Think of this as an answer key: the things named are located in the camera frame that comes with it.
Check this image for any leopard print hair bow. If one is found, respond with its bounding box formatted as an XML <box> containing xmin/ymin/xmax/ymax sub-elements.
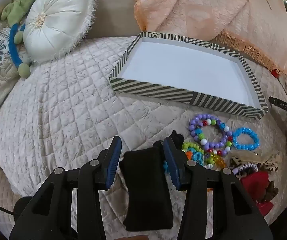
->
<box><xmin>230</xmin><ymin>150</ymin><xmax>282</xmax><ymax>173</ymax></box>

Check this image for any black fabric hair tie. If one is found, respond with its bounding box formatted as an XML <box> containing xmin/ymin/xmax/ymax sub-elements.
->
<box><xmin>120</xmin><ymin>130</ymin><xmax>185</xmax><ymax>232</ymax></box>

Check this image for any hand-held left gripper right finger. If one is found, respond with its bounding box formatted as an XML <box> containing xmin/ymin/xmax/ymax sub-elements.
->
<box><xmin>163</xmin><ymin>136</ymin><xmax>274</xmax><ymax>240</ymax></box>

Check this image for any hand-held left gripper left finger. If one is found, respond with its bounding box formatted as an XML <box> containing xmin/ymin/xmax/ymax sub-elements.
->
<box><xmin>10</xmin><ymin>135</ymin><xmax>122</xmax><ymax>240</ymax></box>

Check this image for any red shiny hair bow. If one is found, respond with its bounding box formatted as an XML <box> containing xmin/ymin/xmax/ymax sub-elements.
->
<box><xmin>241</xmin><ymin>171</ymin><xmax>274</xmax><ymax>217</ymax></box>

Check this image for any blue bead bracelet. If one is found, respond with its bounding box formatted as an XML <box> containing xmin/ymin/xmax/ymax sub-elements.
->
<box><xmin>232</xmin><ymin>127</ymin><xmax>260</xmax><ymax>151</ymax></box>

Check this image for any green and blue plush toy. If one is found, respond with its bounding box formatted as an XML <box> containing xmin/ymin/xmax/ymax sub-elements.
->
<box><xmin>1</xmin><ymin>0</ymin><xmax>40</xmax><ymax>78</ymax></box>

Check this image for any brown scrunchie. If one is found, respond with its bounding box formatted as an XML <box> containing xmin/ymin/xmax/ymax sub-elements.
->
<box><xmin>258</xmin><ymin>180</ymin><xmax>279</xmax><ymax>203</ymax></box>

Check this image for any white round satin pillow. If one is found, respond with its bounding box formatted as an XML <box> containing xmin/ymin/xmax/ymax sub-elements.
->
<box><xmin>23</xmin><ymin>0</ymin><xmax>95</xmax><ymax>64</ymax></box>

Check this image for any purple bead bracelet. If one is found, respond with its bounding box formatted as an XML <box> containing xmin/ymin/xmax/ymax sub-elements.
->
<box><xmin>189</xmin><ymin>114</ymin><xmax>234</xmax><ymax>157</ymax></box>

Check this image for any striped cardboard tray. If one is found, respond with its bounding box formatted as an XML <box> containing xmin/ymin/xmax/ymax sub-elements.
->
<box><xmin>109</xmin><ymin>31</ymin><xmax>269</xmax><ymax>120</ymax></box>

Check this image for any rainbow crystal bead bracelet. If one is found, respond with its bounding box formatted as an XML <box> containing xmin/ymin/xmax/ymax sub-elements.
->
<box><xmin>205</xmin><ymin>152</ymin><xmax>226</xmax><ymax>169</ymax></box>

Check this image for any peach fringed blanket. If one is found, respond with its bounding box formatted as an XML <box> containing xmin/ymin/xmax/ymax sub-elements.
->
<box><xmin>127</xmin><ymin>0</ymin><xmax>287</xmax><ymax>77</ymax></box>

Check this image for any colourful flower bead bracelet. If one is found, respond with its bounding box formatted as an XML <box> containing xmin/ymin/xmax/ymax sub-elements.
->
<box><xmin>182</xmin><ymin>142</ymin><xmax>205</xmax><ymax>166</ymax></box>

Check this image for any quilted beige bedspread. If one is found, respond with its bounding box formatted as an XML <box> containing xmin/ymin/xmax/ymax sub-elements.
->
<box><xmin>0</xmin><ymin>36</ymin><xmax>287</xmax><ymax>240</ymax></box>

